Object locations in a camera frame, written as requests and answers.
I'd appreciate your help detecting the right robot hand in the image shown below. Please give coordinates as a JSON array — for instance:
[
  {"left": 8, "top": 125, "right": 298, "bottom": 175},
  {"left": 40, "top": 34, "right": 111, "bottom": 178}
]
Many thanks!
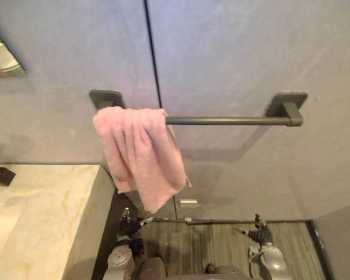
[{"left": 235, "top": 213, "right": 274, "bottom": 246}]

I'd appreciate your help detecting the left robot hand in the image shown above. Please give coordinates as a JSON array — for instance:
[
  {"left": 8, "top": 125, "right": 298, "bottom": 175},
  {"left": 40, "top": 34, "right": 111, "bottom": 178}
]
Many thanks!
[{"left": 117, "top": 206, "right": 155, "bottom": 243}]

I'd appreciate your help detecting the pink terry towel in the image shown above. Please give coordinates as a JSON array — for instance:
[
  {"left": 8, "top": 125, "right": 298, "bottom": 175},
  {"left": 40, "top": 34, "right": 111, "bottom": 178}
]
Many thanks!
[{"left": 92, "top": 106, "right": 193, "bottom": 214}]

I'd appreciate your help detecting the marble washbasin counter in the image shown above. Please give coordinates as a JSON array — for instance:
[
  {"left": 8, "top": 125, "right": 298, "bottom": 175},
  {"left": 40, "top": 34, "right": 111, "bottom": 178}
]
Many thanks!
[{"left": 0, "top": 163, "right": 116, "bottom": 280}]

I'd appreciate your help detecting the dark grey towel bar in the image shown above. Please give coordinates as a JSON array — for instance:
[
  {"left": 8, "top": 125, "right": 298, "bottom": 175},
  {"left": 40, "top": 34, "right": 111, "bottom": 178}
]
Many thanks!
[{"left": 89, "top": 89, "right": 309, "bottom": 128}]

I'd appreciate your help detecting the black basin faucet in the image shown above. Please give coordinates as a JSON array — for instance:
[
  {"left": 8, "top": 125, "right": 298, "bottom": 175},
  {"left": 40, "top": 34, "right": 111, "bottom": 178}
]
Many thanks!
[{"left": 0, "top": 165, "right": 17, "bottom": 187}]

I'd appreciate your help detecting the wall mirror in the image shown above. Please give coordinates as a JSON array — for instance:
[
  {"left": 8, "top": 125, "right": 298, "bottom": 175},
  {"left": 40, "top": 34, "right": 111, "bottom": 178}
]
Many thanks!
[{"left": 0, "top": 20, "right": 27, "bottom": 79}]

